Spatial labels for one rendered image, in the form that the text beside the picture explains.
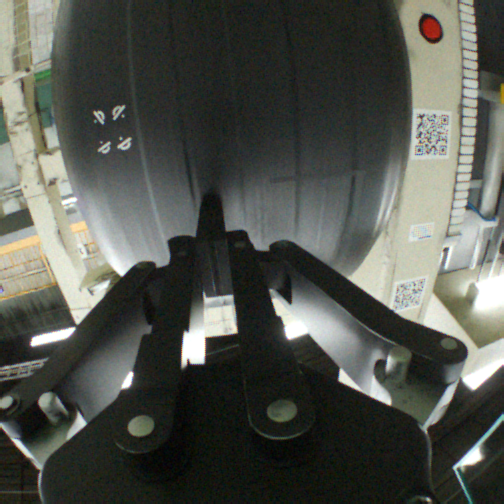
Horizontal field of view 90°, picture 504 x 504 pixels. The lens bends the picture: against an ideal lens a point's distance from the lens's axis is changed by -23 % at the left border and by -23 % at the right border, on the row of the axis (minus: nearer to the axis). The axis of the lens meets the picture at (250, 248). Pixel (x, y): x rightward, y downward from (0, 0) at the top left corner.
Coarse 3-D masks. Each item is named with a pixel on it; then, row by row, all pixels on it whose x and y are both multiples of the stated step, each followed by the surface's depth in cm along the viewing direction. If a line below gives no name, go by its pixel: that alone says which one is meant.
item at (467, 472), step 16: (496, 432) 58; (480, 448) 64; (496, 448) 57; (464, 464) 70; (480, 464) 62; (496, 464) 55; (464, 480) 68; (480, 480) 60; (496, 480) 53; (480, 496) 58; (496, 496) 51
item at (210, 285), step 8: (200, 208) 21; (208, 208) 21; (200, 216) 19; (208, 216) 19; (200, 224) 17; (208, 224) 17; (200, 232) 16; (208, 232) 16; (200, 240) 15; (208, 240) 15; (200, 248) 15; (208, 248) 15; (200, 256) 15; (208, 256) 15; (200, 264) 15; (208, 264) 15; (208, 272) 15; (208, 280) 16; (216, 280) 16; (208, 288) 16; (216, 288) 16; (208, 296) 16; (216, 296) 16
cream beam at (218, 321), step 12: (108, 288) 87; (276, 300) 84; (204, 312) 83; (216, 312) 83; (228, 312) 84; (276, 312) 86; (288, 312) 87; (204, 324) 85; (216, 324) 86; (228, 324) 86; (288, 324) 89; (204, 336) 88
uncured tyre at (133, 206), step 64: (64, 0) 17; (128, 0) 15; (192, 0) 15; (256, 0) 15; (320, 0) 16; (384, 0) 17; (64, 64) 17; (128, 64) 16; (192, 64) 16; (256, 64) 17; (320, 64) 17; (384, 64) 18; (64, 128) 19; (192, 128) 18; (256, 128) 19; (320, 128) 19; (384, 128) 20; (128, 192) 20; (192, 192) 20; (256, 192) 21; (320, 192) 22; (384, 192) 23; (128, 256) 24; (320, 256) 27
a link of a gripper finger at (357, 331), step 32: (288, 256) 13; (320, 288) 10; (352, 288) 10; (320, 320) 11; (352, 320) 9; (384, 320) 8; (352, 352) 9; (384, 352) 8; (416, 352) 7; (448, 352) 6
